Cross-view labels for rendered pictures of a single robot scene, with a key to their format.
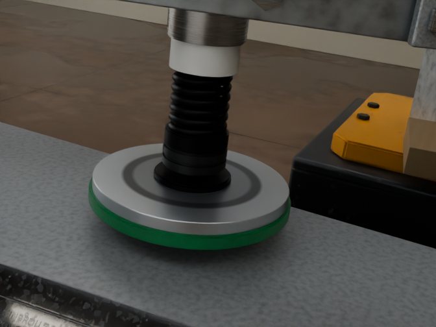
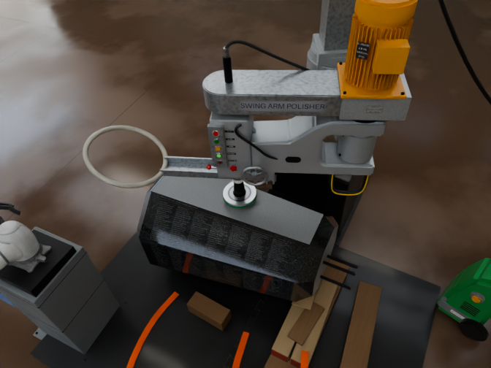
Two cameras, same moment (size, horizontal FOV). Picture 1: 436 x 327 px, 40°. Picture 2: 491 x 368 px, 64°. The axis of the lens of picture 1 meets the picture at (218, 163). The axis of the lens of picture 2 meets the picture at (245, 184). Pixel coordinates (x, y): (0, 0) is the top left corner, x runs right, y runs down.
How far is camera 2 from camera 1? 1.92 m
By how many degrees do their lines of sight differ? 27
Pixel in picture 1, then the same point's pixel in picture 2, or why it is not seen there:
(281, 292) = (253, 212)
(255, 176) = (250, 190)
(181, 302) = (238, 216)
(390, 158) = not seen: hidden behind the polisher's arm
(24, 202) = (212, 196)
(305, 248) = (259, 202)
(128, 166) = (229, 190)
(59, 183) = (216, 189)
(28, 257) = (215, 209)
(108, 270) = (227, 211)
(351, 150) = not seen: hidden behind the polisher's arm
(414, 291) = (275, 210)
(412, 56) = not seen: outside the picture
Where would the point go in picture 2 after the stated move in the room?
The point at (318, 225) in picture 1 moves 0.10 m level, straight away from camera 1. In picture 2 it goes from (264, 195) to (267, 184)
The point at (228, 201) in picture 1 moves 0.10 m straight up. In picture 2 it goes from (245, 198) to (244, 188)
